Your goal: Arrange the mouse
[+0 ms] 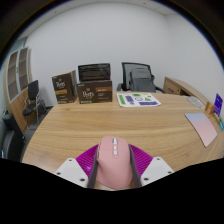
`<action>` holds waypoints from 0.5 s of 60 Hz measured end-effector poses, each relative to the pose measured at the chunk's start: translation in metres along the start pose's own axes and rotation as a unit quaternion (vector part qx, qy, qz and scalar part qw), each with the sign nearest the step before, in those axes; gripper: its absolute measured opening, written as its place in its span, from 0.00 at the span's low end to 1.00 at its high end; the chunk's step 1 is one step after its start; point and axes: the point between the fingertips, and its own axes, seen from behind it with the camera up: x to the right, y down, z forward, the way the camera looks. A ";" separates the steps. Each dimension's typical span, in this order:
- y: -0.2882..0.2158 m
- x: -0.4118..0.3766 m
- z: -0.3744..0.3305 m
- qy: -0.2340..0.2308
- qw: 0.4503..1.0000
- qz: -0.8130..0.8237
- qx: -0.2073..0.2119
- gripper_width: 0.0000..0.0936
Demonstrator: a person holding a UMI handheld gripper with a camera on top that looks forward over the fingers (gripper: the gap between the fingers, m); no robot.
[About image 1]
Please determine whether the black open box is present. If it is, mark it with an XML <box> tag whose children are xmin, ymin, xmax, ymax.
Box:
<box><xmin>77</xmin><ymin>62</ymin><xmax>112</xmax><ymax>83</ymax></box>

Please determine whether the grey backpack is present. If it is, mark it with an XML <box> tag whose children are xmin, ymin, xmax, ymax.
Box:
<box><xmin>129</xmin><ymin>68</ymin><xmax>157</xmax><ymax>93</ymax></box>

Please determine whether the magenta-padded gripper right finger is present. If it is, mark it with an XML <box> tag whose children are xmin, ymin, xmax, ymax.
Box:
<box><xmin>128</xmin><ymin>143</ymin><xmax>175</xmax><ymax>188</ymax></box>

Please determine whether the pink computer mouse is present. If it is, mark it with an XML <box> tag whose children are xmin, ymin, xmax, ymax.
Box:
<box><xmin>95</xmin><ymin>135</ymin><xmax>134</xmax><ymax>191</ymax></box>

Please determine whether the orange cardboard box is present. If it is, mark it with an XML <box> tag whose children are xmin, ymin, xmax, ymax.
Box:
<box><xmin>204</xmin><ymin>101</ymin><xmax>216</xmax><ymax>116</ymax></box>

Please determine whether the black armchair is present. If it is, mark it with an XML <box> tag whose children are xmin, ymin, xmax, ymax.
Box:
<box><xmin>0</xmin><ymin>113</ymin><xmax>26</xmax><ymax>161</ymax></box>

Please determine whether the black mesh office chair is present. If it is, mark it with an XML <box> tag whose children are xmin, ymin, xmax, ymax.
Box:
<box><xmin>116</xmin><ymin>61</ymin><xmax>166</xmax><ymax>94</ymax></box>

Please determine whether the wide brown cardboard box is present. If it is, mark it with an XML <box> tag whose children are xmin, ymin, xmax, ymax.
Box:
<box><xmin>76</xmin><ymin>79</ymin><xmax>114</xmax><ymax>105</ymax></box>

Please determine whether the printed paper sheet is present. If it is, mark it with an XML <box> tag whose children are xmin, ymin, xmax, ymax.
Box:
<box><xmin>116</xmin><ymin>92</ymin><xmax>162</xmax><ymax>108</ymax></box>

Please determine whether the wooden shelf unit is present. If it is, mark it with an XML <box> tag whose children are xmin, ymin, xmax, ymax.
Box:
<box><xmin>3</xmin><ymin>46</ymin><xmax>34</xmax><ymax>133</ymax></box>

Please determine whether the pink and blue mouse pad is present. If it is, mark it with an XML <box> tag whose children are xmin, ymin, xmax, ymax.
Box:
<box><xmin>184</xmin><ymin>112</ymin><xmax>218</xmax><ymax>148</ymax></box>

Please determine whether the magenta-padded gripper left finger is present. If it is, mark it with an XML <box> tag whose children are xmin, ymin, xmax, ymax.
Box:
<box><xmin>53</xmin><ymin>143</ymin><xmax>101</xmax><ymax>189</ymax></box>

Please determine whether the black visitor chair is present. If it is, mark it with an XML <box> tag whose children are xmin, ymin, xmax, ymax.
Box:
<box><xmin>22</xmin><ymin>79</ymin><xmax>48</xmax><ymax>129</ymax></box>

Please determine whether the wooden side cabinet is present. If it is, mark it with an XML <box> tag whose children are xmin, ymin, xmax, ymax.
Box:
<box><xmin>162</xmin><ymin>76</ymin><xmax>214</xmax><ymax>104</ymax></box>

